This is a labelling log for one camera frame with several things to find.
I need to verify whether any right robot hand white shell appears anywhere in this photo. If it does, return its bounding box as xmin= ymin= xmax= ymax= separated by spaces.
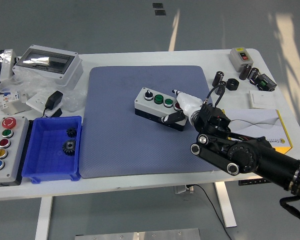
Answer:
xmin=160 ymin=88 xmax=204 ymax=125

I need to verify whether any grey four-button control box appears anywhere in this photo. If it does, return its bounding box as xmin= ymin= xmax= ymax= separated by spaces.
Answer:
xmin=134 ymin=87 xmax=188 ymax=133

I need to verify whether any grey five-button control box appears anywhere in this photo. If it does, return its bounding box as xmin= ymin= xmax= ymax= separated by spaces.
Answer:
xmin=0 ymin=116 xmax=30 ymax=188

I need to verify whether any black cylindrical capacitor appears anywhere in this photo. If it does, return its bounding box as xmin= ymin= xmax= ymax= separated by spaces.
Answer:
xmin=214 ymin=80 xmax=227 ymax=96
xmin=213 ymin=70 xmax=225 ymax=88
xmin=239 ymin=64 xmax=252 ymax=80
xmin=247 ymin=67 xmax=260 ymax=82

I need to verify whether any black hex nut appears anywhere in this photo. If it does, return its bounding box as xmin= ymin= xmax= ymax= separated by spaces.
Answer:
xmin=226 ymin=78 xmax=240 ymax=91

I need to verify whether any black module with green terminal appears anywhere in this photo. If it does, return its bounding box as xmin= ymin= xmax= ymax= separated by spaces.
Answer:
xmin=252 ymin=73 xmax=278 ymax=92

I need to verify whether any white and yellow cardboard box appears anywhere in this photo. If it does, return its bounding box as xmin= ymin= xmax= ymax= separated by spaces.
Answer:
xmin=221 ymin=108 xmax=293 ymax=155

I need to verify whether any blue-grey table mat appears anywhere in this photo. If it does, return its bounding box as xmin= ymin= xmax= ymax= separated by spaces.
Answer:
xmin=79 ymin=65 xmax=227 ymax=179

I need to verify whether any black table control panel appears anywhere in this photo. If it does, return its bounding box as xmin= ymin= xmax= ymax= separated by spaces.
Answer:
xmin=238 ymin=177 xmax=266 ymax=186

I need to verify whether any white table leg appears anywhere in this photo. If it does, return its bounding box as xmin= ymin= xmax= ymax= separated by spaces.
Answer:
xmin=34 ymin=196 xmax=53 ymax=240
xmin=214 ymin=181 xmax=238 ymax=228

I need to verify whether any large black bevel gear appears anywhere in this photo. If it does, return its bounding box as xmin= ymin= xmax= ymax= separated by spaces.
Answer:
xmin=61 ymin=139 xmax=77 ymax=157

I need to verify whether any black power adapter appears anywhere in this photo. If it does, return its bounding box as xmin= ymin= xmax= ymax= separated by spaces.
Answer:
xmin=41 ymin=90 xmax=64 ymax=118

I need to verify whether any silver metal plate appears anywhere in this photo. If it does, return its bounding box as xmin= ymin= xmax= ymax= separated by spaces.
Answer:
xmin=74 ymin=227 xmax=201 ymax=240

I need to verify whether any blue plastic bin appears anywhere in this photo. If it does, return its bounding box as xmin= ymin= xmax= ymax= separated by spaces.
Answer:
xmin=21 ymin=115 xmax=83 ymax=185

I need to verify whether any clear plastic bag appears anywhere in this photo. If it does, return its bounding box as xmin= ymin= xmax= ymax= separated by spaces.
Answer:
xmin=0 ymin=67 xmax=88 ymax=113

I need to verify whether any white circuit breaker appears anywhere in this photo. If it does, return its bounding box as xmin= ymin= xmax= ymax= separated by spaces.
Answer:
xmin=0 ymin=90 xmax=28 ymax=111

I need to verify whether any grey and black electrical box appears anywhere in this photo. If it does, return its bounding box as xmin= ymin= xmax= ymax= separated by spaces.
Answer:
xmin=0 ymin=49 xmax=21 ymax=90

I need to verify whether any grey two-button switch box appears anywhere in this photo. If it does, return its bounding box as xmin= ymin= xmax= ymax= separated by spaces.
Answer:
xmin=228 ymin=47 xmax=252 ymax=73

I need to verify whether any white wall switch plate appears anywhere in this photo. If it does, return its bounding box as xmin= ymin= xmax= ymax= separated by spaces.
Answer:
xmin=248 ymin=89 xmax=276 ymax=109

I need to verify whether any grey bracket under table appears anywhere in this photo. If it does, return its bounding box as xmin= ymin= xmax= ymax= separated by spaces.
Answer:
xmin=174 ymin=184 xmax=195 ymax=195

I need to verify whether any black cable under table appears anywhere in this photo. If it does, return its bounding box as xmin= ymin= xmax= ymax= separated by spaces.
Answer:
xmin=189 ymin=184 xmax=233 ymax=240

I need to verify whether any grey enclosure with clear lid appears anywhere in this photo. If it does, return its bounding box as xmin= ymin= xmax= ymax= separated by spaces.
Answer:
xmin=12 ymin=44 xmax=84 ymax=88

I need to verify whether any white wall socket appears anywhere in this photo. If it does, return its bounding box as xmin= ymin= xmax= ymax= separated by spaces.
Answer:
xmin=26 ymin=92 xmax=62 ymax=118

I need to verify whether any silver metal bracket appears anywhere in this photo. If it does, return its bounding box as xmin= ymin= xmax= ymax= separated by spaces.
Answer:
xmin=8 ymin=101 xmax=32 ymax=116

